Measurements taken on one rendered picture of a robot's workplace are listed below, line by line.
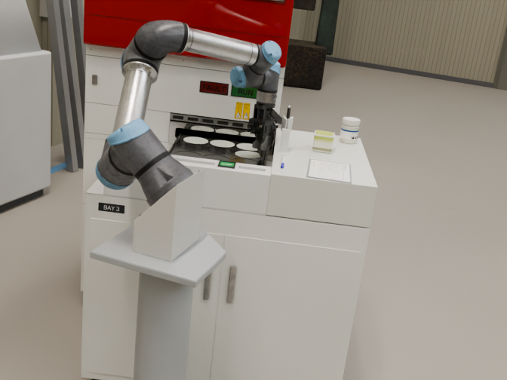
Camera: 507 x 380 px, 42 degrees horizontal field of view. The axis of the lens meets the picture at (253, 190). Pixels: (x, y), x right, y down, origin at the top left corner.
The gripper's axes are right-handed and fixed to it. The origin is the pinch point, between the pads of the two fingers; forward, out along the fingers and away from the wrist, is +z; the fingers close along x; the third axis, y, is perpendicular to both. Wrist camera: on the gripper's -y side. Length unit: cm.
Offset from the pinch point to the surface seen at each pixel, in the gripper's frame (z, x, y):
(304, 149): -4.4, 15.4, -4.0
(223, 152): 2.1, -13.7, 6.5
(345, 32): 39, -376, -873
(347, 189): -2.3, 44.5, 18.9
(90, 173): 26, -76, 15
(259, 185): -0.1, 19.7, 33.0
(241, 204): 7.5, 14.9, 35.7
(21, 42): -9, -197, -46
